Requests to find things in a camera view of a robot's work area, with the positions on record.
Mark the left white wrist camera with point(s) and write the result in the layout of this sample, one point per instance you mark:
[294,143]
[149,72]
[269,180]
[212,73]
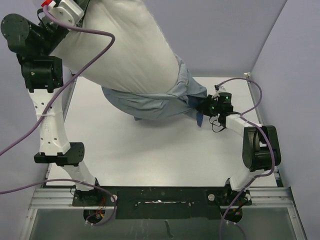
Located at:
[65,11]

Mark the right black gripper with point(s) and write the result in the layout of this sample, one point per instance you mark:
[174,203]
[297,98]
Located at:
[204,109]

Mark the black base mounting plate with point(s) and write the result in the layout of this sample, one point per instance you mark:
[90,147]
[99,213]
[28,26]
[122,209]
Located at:
[165,203]

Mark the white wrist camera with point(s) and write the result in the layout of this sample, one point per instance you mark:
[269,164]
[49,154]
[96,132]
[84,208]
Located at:
[65,11]
[218,90]

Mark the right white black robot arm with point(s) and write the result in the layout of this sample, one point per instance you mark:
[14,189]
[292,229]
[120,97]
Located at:
[260,143]

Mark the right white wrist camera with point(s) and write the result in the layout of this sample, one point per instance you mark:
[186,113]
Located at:
[218,90]

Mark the white pillow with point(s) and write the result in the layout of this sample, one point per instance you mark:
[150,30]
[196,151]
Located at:
[140,60]

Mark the blue pillowcase with fish print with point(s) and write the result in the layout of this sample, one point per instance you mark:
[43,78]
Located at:
[182,99]

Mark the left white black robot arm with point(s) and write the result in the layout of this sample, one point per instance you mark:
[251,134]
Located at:
[43,77]

